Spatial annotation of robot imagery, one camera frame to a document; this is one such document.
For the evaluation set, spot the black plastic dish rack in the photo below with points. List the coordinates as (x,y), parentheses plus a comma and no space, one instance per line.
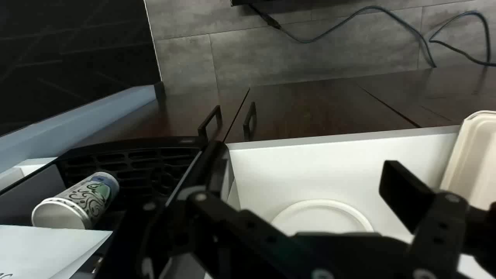
(152,175)

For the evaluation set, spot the white takeout container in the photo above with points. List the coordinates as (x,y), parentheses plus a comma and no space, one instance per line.
(471,168)

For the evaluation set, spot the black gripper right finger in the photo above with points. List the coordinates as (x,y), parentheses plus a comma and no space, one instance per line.
(443,226)

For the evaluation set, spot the black drawer handle left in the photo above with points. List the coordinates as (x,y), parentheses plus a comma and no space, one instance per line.
(211,125)

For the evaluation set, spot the patterned paper cup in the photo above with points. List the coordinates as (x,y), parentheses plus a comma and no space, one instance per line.
(79,207)

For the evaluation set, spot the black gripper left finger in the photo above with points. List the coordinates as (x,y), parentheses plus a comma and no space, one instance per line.
(240,246)

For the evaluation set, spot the black drawer handle right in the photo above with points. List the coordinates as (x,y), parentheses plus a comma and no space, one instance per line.
(249,123)

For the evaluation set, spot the white round plate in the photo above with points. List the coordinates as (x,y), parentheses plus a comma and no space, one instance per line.
(321,216)

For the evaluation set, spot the black drawer handle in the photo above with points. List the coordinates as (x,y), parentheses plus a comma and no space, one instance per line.
(211,125)
(249,123)

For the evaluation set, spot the white paper sheet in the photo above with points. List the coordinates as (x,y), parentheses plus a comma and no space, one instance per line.
(45,254)

